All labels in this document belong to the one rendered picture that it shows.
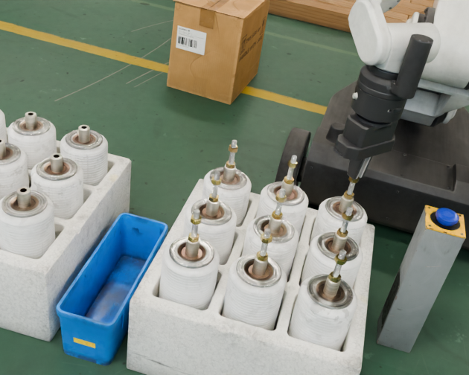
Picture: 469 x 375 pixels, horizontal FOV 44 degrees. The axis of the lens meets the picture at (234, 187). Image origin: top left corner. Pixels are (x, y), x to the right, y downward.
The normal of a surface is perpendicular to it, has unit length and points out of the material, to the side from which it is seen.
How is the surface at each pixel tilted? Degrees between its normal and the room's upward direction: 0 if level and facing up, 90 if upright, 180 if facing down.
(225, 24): 90
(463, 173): 0
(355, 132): 90
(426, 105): 60
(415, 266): 90
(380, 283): 0
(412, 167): 0
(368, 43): 90
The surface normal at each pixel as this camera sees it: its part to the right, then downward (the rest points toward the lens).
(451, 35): -0.15, -0.06
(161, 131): 0.14, -0.80
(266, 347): -0.25, 0.54
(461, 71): -0.32, 0.72
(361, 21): -0.92, 0.11
